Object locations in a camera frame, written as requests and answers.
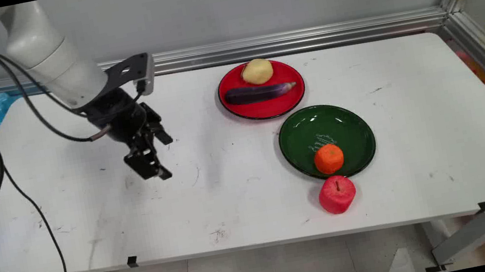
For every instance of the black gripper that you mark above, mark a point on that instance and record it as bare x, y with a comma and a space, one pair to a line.
121, 117

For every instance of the purple toy eggplant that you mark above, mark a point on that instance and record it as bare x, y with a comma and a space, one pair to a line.
255, 94

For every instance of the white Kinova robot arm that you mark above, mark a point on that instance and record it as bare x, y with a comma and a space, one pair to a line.
46, 55

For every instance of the black tape marker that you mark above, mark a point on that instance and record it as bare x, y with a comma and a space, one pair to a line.
132, 261

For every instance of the red round plate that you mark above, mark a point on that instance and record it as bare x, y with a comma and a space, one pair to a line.
267, 107

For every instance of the yellow toy potato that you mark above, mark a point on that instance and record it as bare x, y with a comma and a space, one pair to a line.
257, 72

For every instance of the green round plate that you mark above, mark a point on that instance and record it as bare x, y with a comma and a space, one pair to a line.
315, 131

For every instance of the orange toy orange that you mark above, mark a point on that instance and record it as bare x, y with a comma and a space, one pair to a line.
329, 159

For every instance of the red toy apple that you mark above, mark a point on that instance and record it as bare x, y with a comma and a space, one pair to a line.
337, 196

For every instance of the grey slanted table leg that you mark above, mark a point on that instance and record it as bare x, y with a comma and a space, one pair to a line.
476, 235

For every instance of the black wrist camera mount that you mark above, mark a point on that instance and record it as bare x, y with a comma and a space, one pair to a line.
137, 67

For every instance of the long aluminium frame rail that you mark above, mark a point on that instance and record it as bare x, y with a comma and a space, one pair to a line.
281, 43

